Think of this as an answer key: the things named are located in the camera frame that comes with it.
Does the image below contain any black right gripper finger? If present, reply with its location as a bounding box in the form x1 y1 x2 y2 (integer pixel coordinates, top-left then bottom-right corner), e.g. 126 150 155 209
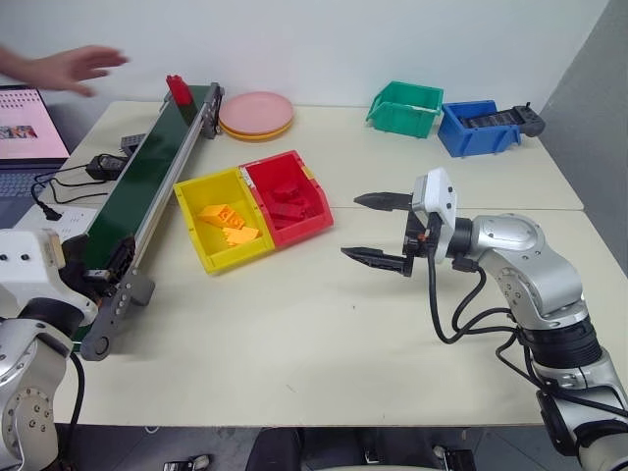
353 191 413 213
340 245 405 277

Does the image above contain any green plastic storage bin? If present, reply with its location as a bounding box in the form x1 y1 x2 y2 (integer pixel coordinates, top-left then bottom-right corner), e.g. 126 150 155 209
365 79 445 141

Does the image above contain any orange studded building brick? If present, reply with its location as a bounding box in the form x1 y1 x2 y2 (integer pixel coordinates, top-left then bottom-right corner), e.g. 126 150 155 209
196 202 247 232

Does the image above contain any black remote controller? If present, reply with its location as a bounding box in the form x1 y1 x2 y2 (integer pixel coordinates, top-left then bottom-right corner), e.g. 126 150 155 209
462 101 548 139

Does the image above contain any black power adapter cable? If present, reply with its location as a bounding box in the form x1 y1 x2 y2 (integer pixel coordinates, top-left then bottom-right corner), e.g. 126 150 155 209
30 164 124 221

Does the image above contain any blue plastic storage bin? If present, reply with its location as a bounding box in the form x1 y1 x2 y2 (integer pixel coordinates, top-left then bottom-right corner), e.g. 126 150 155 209
437 99 523 159

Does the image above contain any red plastic storage bin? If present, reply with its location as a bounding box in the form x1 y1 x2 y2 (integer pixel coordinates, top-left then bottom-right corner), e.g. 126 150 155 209
238 149 336 249

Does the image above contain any open laptop with pink screen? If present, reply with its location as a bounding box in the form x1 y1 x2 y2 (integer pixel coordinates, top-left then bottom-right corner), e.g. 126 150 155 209
0 84 73 230

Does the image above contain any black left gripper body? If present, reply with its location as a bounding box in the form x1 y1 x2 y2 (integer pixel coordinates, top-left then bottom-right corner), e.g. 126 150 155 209
58 235 108 299

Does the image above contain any orange sloped building brick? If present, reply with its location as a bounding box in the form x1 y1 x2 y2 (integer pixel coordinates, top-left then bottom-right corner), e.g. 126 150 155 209
220 226 262 245

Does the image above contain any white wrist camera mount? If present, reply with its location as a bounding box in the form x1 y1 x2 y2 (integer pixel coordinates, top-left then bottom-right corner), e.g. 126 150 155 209
0 229 99 326
410 167 460 260

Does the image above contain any red building block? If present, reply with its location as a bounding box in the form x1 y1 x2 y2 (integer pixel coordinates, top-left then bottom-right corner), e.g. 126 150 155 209
165 74 192 106

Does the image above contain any orange plate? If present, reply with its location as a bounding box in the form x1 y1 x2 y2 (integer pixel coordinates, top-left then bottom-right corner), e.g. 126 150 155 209
219 117 296 144

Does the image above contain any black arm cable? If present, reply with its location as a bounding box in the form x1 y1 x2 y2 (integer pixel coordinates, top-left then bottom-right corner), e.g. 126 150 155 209
425 252 529 345
61 351 87 462

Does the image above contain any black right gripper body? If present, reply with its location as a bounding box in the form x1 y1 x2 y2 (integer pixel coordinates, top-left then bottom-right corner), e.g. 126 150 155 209
401 208 442 278

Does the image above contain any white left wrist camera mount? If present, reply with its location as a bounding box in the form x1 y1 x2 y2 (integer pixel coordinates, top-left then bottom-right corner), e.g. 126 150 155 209
0 229 99 326

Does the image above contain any black power adapter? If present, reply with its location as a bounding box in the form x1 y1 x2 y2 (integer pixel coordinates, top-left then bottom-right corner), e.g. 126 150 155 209
85 153 125 182

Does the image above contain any white power strip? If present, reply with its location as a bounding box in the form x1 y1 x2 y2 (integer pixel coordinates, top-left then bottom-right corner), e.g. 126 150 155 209
13 205 99 238

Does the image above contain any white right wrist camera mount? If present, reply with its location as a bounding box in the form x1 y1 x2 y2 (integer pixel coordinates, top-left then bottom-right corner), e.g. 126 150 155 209
410 167 460 260

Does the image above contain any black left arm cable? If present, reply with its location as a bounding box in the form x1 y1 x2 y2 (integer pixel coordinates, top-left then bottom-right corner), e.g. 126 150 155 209
61 351 87 462

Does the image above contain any person's bare hand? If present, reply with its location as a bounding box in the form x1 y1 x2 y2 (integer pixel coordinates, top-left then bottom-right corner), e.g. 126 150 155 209
26 45 131 98

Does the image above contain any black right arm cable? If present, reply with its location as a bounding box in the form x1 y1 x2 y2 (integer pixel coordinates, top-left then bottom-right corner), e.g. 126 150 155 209
425 252 529 345

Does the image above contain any green conveyor belt grey frame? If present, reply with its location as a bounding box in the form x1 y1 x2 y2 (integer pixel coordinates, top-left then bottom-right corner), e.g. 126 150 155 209
73 81 227 362

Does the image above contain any yellow plastic storage bin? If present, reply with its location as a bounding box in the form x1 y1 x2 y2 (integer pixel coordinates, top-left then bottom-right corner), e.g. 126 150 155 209
173 167 275 276

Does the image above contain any pink plate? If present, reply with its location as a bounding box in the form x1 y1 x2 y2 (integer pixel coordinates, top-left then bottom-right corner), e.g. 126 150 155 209
218 90 295 134

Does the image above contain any dark grey studded brick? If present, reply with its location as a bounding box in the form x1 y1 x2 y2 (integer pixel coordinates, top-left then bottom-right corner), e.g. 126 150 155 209
121 132 148 156

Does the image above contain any red rectangular building brick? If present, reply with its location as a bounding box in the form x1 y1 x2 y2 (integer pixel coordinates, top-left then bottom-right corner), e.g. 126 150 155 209
266 199 308 223

